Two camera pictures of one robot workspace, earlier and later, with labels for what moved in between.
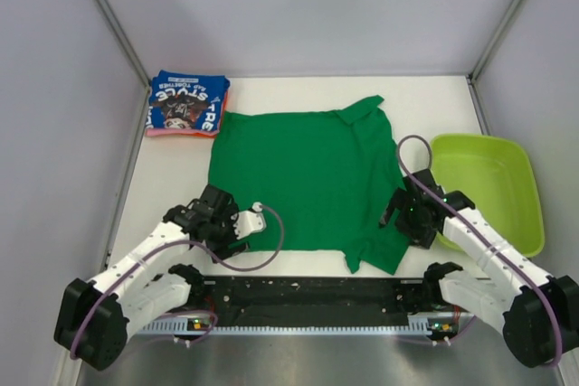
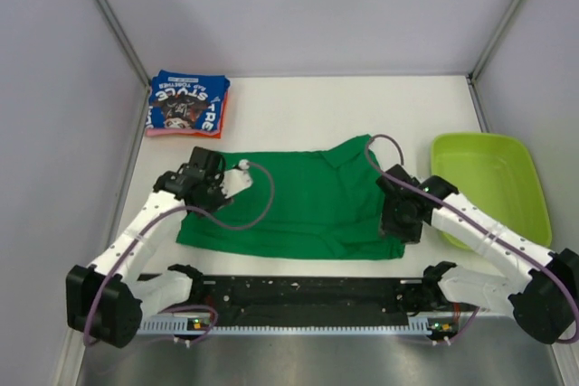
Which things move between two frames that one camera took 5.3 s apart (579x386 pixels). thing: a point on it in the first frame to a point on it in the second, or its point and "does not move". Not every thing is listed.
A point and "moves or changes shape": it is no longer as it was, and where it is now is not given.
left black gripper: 218,249 to 220,198
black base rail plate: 304,301 does not move
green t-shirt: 331,176 moves or changes shape
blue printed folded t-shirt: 186,100 does not move
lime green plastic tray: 496,175 does not move
